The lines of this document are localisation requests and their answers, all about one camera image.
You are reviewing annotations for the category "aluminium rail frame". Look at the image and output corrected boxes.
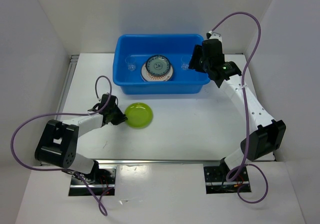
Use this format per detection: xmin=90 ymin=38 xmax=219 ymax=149
xmin=39 ymin=54 xmax=276 ymax=166

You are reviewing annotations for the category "clear plastic cup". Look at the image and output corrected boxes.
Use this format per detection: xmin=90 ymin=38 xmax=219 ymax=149
xmin=125 ymin=56 xmax=136 ymax=71
xmin=181 ymin=55 xmax=191 ymax=70

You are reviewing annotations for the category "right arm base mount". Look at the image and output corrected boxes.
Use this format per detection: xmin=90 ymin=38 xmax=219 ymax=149
xmin=203 ymin=166 xmax=251 ymax=194

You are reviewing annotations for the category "orange sunburst plate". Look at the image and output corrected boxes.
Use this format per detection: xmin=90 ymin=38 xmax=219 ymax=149
xmin=140 ymin=63 xmax=174 ymax=82

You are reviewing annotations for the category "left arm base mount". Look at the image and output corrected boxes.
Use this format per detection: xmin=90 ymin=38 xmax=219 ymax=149
xmin=68 ymin=166 xmax=117 ymax=196

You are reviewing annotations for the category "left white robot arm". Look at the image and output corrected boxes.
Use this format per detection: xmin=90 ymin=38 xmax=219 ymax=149
xmin=34 ymin=94 xmax=127 ymax=184

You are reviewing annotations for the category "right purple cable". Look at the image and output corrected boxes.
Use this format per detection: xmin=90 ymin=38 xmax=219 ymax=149
xmin=211 ymin=11 xmax=270 ymax=204

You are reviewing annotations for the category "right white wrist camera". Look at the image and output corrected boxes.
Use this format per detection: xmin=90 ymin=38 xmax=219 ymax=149
xmin=206 ymin=30 xmax=222 ymax=42

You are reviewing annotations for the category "small teal patterned plate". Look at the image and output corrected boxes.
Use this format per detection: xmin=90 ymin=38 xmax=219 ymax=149
xmin=145 ymin=55 xmax=171 ymax=76

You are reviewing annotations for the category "blue plastic bin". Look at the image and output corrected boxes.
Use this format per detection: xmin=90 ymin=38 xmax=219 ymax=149
xmin=112 ymin=34 xmax=210 ymax=95

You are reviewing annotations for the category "green plastic plate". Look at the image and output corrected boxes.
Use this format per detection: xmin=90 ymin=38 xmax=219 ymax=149
xmin=124 ymin=102 xmax=153 ymax=129

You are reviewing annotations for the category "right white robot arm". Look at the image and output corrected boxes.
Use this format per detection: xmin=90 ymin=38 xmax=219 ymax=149
xmin=189 ymin=39 xmax=286 ymax=180

